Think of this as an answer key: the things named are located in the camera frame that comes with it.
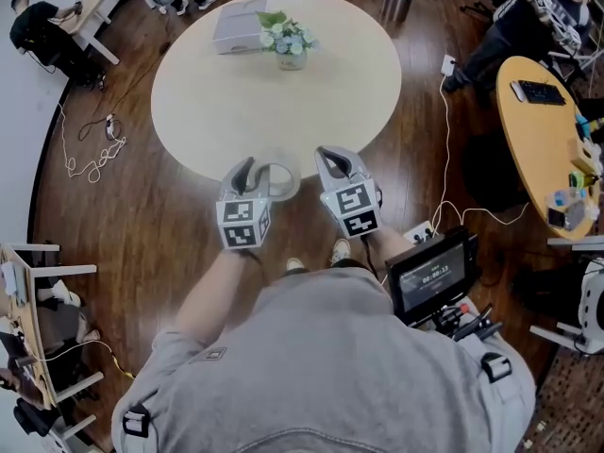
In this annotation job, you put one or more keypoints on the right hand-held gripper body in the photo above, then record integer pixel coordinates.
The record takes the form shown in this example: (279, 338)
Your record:
(351, 206)

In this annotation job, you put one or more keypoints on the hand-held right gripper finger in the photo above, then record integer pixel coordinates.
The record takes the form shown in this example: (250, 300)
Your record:
(323, 172)
(358, 165)

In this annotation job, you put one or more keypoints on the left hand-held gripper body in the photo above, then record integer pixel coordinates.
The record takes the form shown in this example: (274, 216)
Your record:
(240, 222)

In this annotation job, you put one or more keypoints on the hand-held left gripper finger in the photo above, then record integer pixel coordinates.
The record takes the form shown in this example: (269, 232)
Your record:
(262, 182)
(229, 182)

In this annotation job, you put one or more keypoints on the person's right forearm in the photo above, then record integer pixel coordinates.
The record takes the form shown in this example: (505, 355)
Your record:
(391, 248)

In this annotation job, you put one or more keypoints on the person's left forearm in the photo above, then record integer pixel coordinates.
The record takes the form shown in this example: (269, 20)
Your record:
(212, 295)

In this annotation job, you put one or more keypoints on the person's right shoe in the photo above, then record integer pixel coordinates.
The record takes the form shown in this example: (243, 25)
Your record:
(340, 250)

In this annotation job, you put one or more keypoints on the person's shoe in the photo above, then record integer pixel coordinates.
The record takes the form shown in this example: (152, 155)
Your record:
(340, 250)
(295, 264)

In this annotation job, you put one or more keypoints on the person's left shoe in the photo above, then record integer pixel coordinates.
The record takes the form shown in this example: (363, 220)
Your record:
(295, 264)

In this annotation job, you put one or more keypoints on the round beige table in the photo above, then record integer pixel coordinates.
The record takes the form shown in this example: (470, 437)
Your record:
(236, 111)

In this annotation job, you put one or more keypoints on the white power strip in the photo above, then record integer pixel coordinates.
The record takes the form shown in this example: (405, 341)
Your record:
(419, 234)

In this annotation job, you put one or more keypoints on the black chest monitor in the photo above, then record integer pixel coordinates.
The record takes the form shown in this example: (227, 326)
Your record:
(431, 279)

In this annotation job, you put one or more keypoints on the white power plug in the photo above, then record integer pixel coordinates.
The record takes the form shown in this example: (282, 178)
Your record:
(111, 128)

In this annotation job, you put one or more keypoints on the white power adapter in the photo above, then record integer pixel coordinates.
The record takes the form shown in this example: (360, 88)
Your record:
(448, 64)

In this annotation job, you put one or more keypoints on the white pot with blue flowers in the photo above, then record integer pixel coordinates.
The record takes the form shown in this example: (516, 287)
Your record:
(289, 40)

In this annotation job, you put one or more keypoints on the grey tissue box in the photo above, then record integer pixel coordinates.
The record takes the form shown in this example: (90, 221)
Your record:
(236, 26)

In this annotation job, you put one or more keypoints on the round metal trash can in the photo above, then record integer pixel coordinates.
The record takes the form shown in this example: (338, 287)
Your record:
(397, 3)

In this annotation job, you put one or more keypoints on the person's grey shirt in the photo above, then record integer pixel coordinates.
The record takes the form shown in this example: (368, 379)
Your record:
(321, 371)

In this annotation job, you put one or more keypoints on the round orange table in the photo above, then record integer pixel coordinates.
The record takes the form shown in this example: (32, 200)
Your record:
(533, 149)

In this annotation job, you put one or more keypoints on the black keyboard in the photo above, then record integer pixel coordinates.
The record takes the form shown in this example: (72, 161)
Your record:
(542, 92)

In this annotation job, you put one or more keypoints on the black phone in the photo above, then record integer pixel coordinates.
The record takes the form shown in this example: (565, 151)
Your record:
(556, 217)

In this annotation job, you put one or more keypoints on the small green item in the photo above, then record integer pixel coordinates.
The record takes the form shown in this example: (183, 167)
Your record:
(576, 179)

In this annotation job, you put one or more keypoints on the clear plastic bag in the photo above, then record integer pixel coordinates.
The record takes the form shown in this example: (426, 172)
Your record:
(575, 215)

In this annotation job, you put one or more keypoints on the small cardboard box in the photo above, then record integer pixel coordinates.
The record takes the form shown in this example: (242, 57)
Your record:
(582, 156)

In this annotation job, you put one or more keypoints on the wooden desk with white legs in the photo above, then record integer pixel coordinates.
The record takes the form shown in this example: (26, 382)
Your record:
(35, 323)

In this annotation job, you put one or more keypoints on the white round machine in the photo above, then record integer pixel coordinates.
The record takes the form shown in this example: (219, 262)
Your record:
(593, 305)

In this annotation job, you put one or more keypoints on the black monitor mount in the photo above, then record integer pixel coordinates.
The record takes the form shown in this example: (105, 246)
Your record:
(467, 323)

